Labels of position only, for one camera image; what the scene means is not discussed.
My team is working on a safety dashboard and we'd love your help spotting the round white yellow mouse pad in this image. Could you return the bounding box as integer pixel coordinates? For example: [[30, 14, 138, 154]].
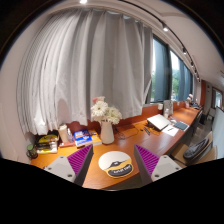
[[98, 151, 134, 178]]

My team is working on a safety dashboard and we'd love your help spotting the black pen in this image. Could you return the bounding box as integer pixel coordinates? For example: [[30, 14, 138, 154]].
[[144, 127, 150, 136]]

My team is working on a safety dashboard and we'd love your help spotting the black cable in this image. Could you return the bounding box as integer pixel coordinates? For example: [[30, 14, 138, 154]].
[[113, 124, 140, 140]]

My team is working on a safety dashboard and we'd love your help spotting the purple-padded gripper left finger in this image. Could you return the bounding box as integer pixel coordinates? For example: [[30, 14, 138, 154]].
[[44, 145, 93, 186]]

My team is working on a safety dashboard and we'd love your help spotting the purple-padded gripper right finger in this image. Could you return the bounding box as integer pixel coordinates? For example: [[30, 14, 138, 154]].
[[134, 145, 181, 185]]

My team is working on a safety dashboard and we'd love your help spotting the white paper sheet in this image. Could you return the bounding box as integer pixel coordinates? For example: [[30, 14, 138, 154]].
[[162, 125, 179, 137]]

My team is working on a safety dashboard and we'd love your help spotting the blue book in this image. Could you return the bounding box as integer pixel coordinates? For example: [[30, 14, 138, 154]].
[[74, 129, 92, 147]]

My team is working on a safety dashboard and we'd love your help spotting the orange book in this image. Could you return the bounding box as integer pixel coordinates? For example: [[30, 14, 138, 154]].
[[89, 130, 102, 146]]

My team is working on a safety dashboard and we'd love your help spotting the yellow black snack bag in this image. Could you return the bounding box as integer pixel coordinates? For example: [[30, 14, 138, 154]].
[[35, 134, 58, 154]]

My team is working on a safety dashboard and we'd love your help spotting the white cylindrical container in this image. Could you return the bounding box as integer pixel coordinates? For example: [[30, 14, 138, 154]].
[[58, 124, 68, 143]]

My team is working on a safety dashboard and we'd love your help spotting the black office chair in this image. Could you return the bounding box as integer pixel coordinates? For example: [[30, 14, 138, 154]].
[[183, 137, 209, 160]]

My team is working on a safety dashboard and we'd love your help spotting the white flower bouquet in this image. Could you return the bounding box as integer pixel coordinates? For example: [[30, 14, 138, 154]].
[[91, 96, 122, 125]]

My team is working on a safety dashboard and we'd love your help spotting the silver laptop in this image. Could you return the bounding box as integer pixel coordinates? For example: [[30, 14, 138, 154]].
[[147, 114, 170, 131]]

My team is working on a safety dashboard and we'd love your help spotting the dark notebook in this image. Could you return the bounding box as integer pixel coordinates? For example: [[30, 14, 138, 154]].
[[175, 122, 188, 131]]

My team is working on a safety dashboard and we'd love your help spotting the small dark jar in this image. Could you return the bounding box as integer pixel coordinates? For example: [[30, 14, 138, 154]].
[[27, 144, 38, 159]]

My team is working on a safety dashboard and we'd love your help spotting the white ribbed vase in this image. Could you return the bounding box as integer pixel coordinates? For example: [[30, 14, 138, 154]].
[[100, 121, 114, 144]]

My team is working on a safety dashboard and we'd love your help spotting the white curtain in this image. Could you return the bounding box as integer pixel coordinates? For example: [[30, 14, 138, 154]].
[[17, 9, 153, 135]]

